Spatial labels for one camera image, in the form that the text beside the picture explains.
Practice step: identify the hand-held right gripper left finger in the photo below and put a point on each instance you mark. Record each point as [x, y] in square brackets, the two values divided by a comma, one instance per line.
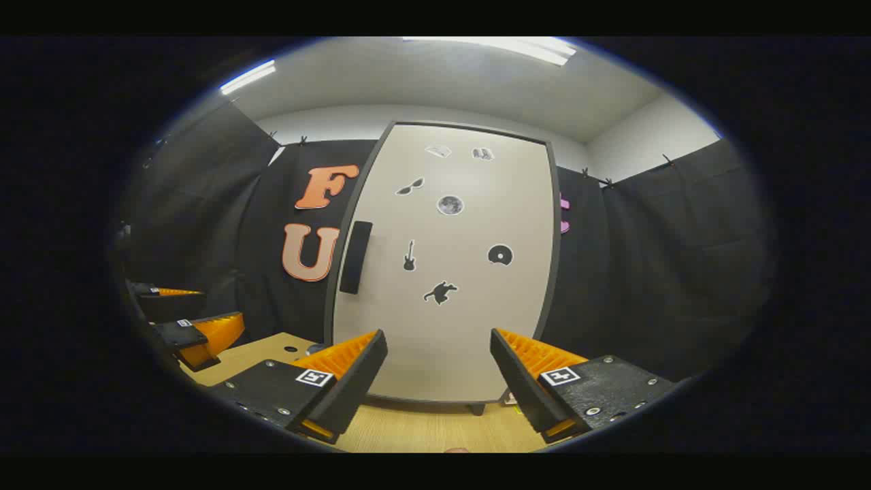
[354, 388]

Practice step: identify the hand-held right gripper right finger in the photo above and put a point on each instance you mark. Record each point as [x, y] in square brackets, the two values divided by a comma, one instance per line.
[517, 381]

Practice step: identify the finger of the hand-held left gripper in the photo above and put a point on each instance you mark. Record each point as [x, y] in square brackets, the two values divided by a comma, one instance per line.
[170, 306]
[178, 335]

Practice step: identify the white cabinet door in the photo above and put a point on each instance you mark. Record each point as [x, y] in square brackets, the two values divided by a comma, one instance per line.
[463, 327]

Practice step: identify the blue and white plush toy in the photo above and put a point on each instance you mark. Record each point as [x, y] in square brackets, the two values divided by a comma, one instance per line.
[315, 349]

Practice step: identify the black backdrop cloth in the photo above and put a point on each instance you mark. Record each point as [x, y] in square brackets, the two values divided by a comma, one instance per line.
[272, 299]

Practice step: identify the narrow ceiling light strip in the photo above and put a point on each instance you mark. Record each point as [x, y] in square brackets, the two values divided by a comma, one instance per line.
[248, 76]

